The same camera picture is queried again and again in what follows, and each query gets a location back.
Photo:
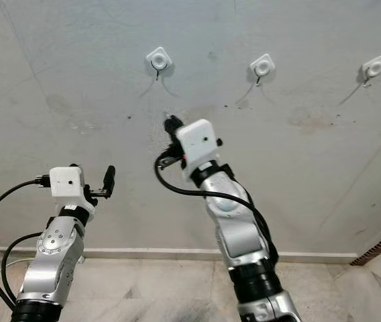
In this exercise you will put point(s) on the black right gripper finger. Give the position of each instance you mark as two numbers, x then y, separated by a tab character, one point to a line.
174	124

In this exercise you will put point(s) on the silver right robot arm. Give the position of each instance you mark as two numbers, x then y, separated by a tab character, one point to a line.
237	228

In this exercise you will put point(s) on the pale stone baseboard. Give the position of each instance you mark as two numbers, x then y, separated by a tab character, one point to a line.
150	254

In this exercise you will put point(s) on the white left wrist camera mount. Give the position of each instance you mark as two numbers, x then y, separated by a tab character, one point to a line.
66	182

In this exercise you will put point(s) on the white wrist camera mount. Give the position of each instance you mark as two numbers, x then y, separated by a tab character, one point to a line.
66	182
198	141

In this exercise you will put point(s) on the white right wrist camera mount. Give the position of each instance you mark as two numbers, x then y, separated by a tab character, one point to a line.
198	141

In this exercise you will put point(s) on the white square wall hook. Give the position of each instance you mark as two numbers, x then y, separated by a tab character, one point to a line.
158	59
262	66
374	67

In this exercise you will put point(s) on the red brick wall edge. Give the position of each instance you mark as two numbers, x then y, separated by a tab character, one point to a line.
378	245

